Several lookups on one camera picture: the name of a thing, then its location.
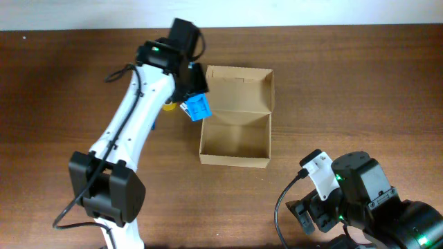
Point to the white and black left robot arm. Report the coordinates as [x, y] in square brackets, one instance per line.
[104, 180]

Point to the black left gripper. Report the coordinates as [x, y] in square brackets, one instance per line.
[195, 84]

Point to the brown cardboard box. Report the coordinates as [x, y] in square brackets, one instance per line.
[238, 133]

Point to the blue plastic case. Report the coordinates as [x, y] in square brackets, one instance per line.
[198, 107]

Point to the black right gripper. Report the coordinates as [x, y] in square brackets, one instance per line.
[312, 212]

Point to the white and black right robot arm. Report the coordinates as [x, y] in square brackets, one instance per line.
[353, 190]

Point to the yellow tape roll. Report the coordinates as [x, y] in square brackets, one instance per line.
[169, 106]

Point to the small white blue box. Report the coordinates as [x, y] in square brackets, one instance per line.
[184, 107]

